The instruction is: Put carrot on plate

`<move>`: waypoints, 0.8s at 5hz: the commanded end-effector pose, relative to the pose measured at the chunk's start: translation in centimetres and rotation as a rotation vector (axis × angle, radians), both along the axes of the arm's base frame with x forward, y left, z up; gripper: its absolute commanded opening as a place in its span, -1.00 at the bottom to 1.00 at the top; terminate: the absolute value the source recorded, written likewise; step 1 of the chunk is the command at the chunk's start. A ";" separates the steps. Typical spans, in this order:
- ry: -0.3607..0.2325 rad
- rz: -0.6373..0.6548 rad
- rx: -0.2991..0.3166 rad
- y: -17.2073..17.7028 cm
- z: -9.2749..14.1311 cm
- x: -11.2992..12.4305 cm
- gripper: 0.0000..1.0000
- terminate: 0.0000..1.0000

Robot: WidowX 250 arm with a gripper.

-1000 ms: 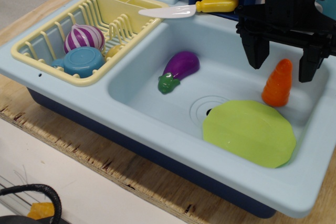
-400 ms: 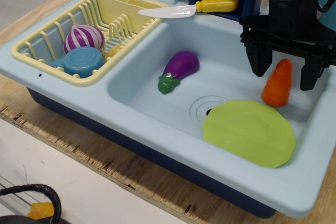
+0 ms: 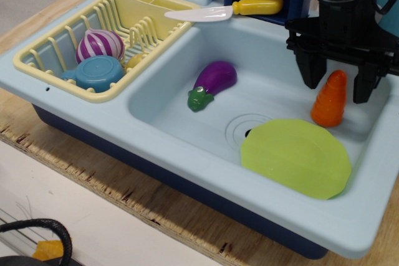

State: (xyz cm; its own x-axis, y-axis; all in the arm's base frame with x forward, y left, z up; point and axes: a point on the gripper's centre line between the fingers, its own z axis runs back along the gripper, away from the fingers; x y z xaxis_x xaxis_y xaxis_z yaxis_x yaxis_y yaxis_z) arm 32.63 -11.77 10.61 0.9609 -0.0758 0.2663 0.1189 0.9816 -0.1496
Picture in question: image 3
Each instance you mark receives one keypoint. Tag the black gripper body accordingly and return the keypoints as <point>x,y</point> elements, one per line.
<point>346,32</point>

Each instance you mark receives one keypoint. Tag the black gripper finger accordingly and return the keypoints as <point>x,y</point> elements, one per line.
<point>366,81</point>
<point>312,67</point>

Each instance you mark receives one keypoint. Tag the orange toy carrot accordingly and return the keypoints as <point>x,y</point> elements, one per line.
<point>329,105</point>

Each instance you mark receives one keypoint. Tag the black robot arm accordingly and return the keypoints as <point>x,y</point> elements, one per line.
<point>345,31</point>

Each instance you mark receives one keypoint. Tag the green toy plate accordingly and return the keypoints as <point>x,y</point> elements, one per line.
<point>299,155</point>

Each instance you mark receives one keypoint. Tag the light blue toy sink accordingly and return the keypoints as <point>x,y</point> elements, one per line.
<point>149,126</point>

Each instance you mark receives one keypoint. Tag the purple toy eggplant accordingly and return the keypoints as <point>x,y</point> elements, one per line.
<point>213,79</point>

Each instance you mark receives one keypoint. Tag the yellow toy food piece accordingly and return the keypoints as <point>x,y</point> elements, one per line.
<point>134,61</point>

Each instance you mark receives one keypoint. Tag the wooden board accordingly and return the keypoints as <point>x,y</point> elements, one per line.
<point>115,214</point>

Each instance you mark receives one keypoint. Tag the blue toy cup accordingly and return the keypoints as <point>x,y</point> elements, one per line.
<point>97,72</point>

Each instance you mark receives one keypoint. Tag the yellow dish rack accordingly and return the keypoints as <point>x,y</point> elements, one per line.
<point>141,24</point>

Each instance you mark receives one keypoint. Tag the purple striped toy onion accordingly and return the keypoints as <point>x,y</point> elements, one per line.
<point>99,42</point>

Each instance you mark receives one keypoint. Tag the yellow tape scrap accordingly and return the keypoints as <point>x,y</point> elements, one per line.
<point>48,250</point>

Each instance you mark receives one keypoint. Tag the toy knife yellow handle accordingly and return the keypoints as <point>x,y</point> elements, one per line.
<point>223,13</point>

